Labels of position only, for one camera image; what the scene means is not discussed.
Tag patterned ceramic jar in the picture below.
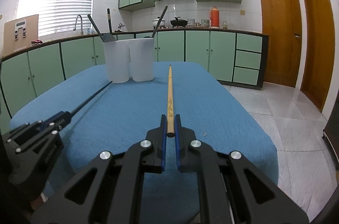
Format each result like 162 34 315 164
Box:
201 19 210 28
187 18 195 28

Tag bamboo chopstick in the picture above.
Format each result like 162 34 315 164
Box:
167 65 175 137

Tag chrome kitchen faucet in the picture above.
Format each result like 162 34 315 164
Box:
74 14 85 36

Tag cardboard box with label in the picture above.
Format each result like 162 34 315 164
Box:
3 14 39 56

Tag green lower kitchen cabinets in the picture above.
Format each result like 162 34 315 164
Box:
1 29 269 132

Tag black chopstick gold band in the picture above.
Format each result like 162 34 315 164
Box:
70 81 112 117
107 8 113 34

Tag white double utensil holder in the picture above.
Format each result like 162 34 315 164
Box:
103 37 155 84

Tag black wok with lid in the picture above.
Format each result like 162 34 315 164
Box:
170 17 188 29

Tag blue tablecloth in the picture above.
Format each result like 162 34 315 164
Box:
10 61 279 224

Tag grey metal chopstick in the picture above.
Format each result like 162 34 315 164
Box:
87 14 105 42

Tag orange thermos flask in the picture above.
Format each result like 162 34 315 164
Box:
210 6 220 28

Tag pink cloth on counter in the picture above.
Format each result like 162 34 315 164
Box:
31 40 43 46

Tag small glass jar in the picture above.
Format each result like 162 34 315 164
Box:
222 21 228 29

